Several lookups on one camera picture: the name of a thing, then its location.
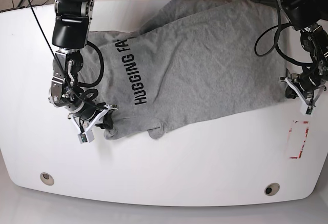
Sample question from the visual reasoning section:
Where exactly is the grey t-shirt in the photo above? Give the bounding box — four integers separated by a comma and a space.
89, 0, 286, 140

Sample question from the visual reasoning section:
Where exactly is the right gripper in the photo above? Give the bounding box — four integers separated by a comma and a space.
68, 105, 117, 134

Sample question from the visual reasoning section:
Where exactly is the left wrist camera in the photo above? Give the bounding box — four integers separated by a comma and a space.
300, 104, 316, 115

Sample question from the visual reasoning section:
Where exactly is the right table grommet hole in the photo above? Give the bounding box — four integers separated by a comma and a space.
264, 182, 280, 196

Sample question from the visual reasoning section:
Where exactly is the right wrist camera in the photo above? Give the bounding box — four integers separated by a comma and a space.
77, 130, 94, 144

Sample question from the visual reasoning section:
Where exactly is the table grommet hole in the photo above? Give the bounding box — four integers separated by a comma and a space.
264, 182, 280, 196
40, 172, 54, 186

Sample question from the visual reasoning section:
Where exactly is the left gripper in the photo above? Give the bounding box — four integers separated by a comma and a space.
279, 77, 326, 115

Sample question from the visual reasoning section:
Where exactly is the red tape rectangle marking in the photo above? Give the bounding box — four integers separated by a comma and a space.
287, 120, 310, 159

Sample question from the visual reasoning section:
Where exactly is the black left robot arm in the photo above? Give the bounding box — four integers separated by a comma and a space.
275, 0, 327, 115

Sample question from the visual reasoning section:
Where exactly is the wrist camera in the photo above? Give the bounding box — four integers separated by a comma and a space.
300, 104, 316, 115
77, 130, 94, 144

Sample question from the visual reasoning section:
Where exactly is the left table grommet hole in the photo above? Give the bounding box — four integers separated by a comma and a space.
40, 172, 54, 186

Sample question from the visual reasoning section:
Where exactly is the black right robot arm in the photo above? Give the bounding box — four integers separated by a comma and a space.
49, 0, 116, 144

